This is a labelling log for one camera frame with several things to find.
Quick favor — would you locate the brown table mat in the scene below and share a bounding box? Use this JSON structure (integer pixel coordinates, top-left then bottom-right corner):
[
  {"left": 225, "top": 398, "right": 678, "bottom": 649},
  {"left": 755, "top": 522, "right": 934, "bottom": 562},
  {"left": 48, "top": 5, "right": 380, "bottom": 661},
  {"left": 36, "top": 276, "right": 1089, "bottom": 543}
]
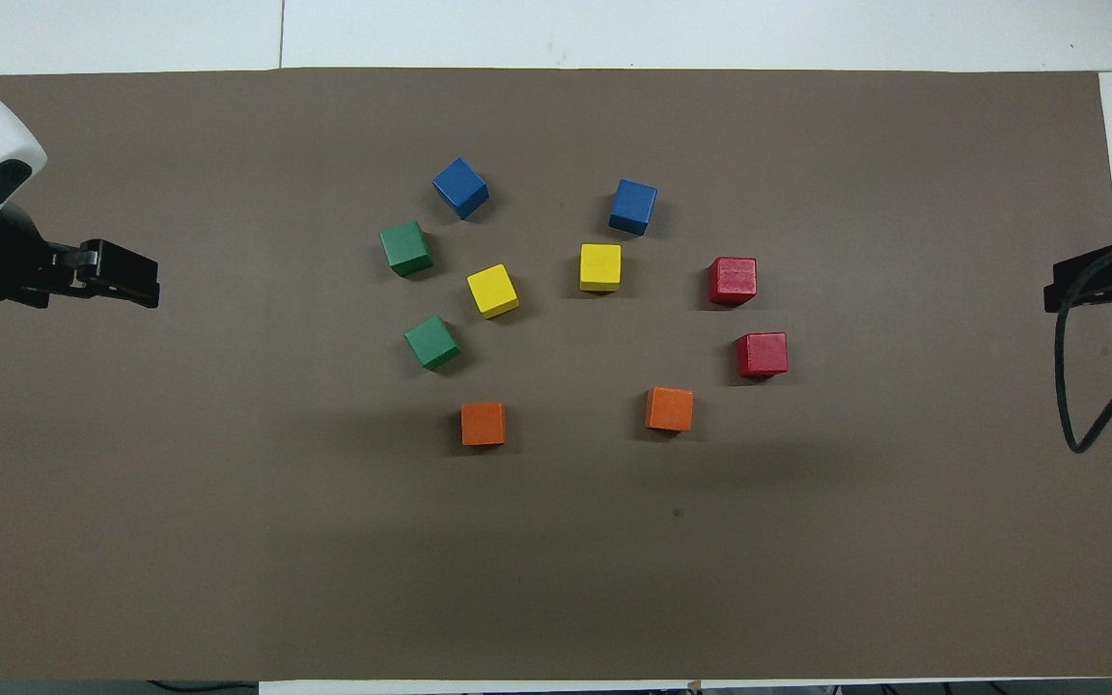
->
[{"left": 0, "top": 68, "right": 1112, "bottom": 682}]

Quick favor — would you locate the black floor cable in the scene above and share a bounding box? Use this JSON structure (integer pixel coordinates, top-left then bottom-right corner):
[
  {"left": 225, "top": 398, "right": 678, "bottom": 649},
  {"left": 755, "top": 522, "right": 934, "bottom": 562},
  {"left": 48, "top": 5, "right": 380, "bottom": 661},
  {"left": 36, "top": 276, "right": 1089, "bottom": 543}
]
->
[{"left": 146, "top": 680, "right": 260, "bottom": 695}]

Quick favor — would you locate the blue wooden cube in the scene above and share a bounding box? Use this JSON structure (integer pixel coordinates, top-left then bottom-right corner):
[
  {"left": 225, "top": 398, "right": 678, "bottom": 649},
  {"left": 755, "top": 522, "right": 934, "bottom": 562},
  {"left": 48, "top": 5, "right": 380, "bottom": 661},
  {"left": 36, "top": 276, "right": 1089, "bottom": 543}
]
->
[
  {"left": 431, "top": 157, "right": 490, "bottom": 221},
  {"left": 608, "top": 179, "right": 659, "bottom": 237}
]

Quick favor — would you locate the yellow wooden cube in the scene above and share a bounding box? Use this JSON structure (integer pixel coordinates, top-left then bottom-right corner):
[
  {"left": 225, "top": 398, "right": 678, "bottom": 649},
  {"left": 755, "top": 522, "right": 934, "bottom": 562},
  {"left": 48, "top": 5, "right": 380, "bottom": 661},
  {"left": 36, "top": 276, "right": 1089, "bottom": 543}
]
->
[
  {"left": 466, "top": 264, "right": 521, "bottom": 320},
  {"left": 579, "top": 243, "right": 624, "bottom": 293}
]

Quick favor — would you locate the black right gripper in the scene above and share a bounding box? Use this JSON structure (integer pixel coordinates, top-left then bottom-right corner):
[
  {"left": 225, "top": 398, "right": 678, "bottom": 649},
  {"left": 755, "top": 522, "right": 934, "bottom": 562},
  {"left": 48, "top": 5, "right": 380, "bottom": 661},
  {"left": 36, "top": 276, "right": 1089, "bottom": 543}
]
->
[{"left": 1043, "top": 241, "right": 1112, "bottom": 321}]

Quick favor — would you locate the orange wooden cube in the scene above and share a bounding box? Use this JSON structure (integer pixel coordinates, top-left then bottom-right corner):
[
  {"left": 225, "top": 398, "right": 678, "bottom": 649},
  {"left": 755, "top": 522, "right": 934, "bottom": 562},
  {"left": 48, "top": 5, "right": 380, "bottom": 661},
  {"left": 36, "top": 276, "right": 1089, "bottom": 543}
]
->
[
  {"left": 460, "top": 402, "right": 508, "bottom": 448},
  {"left": 644, "top": 386, "right": 695, "bottom": 433}
]

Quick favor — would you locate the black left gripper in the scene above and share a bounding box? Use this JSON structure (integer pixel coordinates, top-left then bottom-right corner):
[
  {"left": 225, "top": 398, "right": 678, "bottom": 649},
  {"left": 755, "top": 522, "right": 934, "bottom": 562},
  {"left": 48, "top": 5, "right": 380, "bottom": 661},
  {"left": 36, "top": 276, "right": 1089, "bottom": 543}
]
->
[{"left": 0, "top": 208, "right": 162, "bottom": 310}]

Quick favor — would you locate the red wooden cube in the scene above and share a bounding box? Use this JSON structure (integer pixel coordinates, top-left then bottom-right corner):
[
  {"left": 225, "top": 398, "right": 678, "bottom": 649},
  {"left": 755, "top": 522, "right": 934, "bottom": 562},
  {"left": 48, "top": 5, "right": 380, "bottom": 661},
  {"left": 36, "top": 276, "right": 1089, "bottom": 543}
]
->
[
  {"left": 736, "top": 332, "right": 790, "bottom": 379},
  {"left": 707, "top": 256, "right": 759, "bottom": 307}
]

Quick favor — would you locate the green wooden cube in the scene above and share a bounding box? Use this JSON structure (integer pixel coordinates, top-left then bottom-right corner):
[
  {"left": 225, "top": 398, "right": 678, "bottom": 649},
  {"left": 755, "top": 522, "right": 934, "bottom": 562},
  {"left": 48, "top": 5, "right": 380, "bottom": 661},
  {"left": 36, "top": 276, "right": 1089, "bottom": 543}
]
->
[
  {"left": 403, "top": 314, "right": 462, "bottom": 372},
  {"left": 379, "top": 220, "right": 435, "bottom": 278}
]

